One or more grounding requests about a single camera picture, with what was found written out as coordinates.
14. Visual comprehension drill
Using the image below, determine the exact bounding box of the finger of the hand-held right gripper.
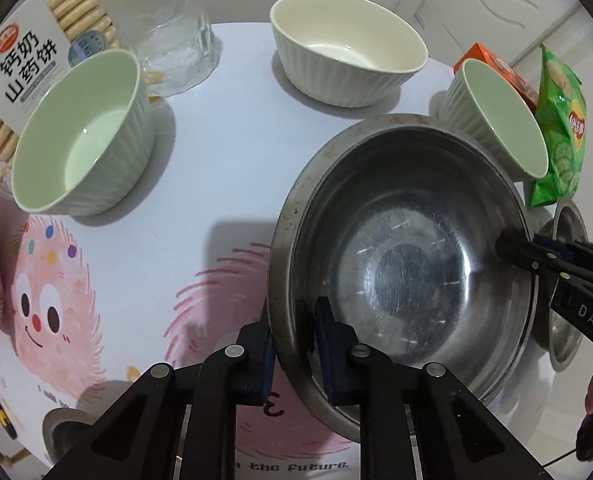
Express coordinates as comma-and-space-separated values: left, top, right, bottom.
495, 229, 593, 358
533, 234, 593, 291

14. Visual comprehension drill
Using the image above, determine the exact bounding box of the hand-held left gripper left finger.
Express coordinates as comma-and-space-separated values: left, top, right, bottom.
41, 322, 277, 480

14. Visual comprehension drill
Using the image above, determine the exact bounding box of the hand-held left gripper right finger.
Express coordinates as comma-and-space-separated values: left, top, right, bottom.
315, 297, 532, 480

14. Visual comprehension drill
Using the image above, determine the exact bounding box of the large stainless steel bowl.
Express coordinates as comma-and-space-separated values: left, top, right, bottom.
265, 114, 538, 438

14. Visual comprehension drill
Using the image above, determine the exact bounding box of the pale green ribbed bowl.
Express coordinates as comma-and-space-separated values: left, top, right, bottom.
10, 50, 156, 217
439, 57, 549, 181

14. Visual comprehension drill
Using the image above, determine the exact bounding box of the small stainless steel bowl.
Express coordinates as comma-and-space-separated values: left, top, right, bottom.
537, 199, 590, 372
41, 405, 107, 466

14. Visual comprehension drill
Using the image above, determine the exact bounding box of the green potato chips bag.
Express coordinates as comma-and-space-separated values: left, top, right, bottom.
529, 42, 588, 208

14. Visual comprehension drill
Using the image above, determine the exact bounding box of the orange snack box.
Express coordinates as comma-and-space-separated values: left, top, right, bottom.
453, 42, 540, 113

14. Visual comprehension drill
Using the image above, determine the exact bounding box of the printed monster tablecloth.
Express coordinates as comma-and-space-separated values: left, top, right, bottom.
0, 20, 592, 480

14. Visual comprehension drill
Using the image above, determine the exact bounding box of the cream ribbed bowl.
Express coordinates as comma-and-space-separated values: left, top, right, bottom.
269, 0, 429, 107

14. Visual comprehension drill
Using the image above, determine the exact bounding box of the clear glass jar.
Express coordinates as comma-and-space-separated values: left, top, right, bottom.
94, 0, 222, 98

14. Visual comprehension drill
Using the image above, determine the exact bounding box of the biscuit packet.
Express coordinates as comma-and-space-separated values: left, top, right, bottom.
0, 0, 122, 171

